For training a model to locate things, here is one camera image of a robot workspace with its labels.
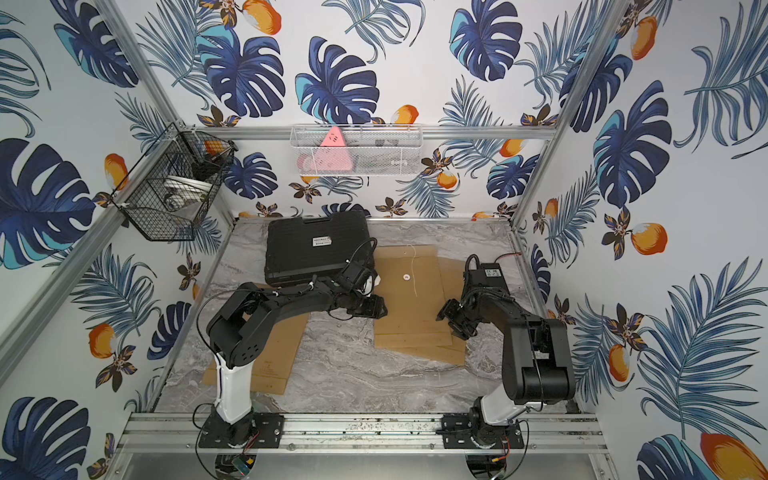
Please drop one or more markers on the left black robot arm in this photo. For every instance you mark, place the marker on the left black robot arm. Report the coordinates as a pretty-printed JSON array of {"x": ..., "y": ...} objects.
[{"x": 239, "y": 331}]

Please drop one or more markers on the pink triangular power strip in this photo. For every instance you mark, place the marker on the pink triangular power strip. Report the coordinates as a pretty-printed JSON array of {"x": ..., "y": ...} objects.
[{"x": 332, "y": 156}]

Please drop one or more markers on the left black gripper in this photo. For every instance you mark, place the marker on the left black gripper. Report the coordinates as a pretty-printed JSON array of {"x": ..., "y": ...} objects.
[{"x": 365, "y": 303}]

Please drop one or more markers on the black plastic tool case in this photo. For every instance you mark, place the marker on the black plastic tool case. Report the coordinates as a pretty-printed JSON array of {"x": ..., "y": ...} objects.
[{"x": 298, "y": 249}]

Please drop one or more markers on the brown kraft file bag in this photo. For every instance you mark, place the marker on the brown kraft file bag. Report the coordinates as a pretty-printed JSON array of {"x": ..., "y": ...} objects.
[
  {"x": 411, "y": 285},
  {"x": 452, "y": 272},
  {"x": 272, "y": 368}
]

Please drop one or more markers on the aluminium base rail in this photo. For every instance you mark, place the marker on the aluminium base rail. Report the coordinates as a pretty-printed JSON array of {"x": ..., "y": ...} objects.
[{"x": 425, "y": 434}]

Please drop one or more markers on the black power adapter brick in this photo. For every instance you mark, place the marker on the black power adapter brick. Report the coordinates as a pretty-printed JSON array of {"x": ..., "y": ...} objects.
[{"x": 491, "y": 275}]

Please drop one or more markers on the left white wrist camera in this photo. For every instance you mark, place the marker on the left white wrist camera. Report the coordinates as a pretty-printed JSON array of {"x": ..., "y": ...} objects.
[{"x": 371, "y": 282}]

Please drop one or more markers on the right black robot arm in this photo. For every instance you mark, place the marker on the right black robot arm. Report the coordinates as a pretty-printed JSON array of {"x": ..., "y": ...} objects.
[{"x": 537, "y": 368}]

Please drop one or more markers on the black wire basket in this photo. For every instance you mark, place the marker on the black wire basket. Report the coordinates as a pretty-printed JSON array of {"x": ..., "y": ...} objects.
[{"x": 183, "y": 172}]

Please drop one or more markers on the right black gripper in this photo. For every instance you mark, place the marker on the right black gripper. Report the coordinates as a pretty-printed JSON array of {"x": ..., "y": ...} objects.
[{"x": 446, "y": 312}]

